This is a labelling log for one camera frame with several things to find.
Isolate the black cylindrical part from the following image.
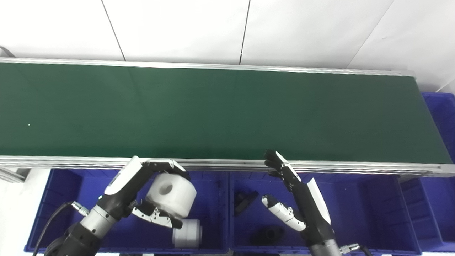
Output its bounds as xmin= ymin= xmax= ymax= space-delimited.
xmin=250 ymin=226 xmax=285 ymax=246

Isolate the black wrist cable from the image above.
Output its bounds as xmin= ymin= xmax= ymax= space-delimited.
xmin=33 ymin=201 xmax=90 ymax=256
xmin=339 ymin=242 xmax=373 ymax=256

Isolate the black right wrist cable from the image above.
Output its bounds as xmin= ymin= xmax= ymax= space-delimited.
xmin=339 ymin=242 xmax=373 ymax=256

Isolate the black bracket part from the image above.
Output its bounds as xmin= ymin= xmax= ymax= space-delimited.
xmin=234 ymin=190 xmax=259 ymax=217

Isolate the green conveyor belt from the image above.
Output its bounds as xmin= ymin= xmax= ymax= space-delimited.
xmin=0 ymin=57 xmax=455 ymax=177

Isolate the aluminium conveyor leg profile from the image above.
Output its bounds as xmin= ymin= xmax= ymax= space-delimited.
xmin=0 ymin=167 xmax=31 ymax=183

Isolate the white cylindrical plastic part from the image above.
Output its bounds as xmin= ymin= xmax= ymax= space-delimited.
xmin=172 ymin=218 xmax=203 ymax=249
xmin=145 ymin=173 xmax=197 ymax=219

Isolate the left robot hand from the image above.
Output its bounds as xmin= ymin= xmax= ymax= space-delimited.
xmin=97 ymin=155 xmax=191 ymax=229

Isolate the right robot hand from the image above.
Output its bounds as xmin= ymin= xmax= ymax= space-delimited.
xmin=262 ymin=149 xmax=337 ymax=246

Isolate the blue plastic bin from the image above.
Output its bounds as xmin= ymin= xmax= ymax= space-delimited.
xmin=401 ymin=92 xmax=455 ymax=254
xmin=227 ymin=171 xmax=422 ymax=256
xmin=23 ymin=168 xmax=230 ymax=255

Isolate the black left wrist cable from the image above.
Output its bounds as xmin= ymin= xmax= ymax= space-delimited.
xmin=33 ymin=201 xmax=90 ymax=256

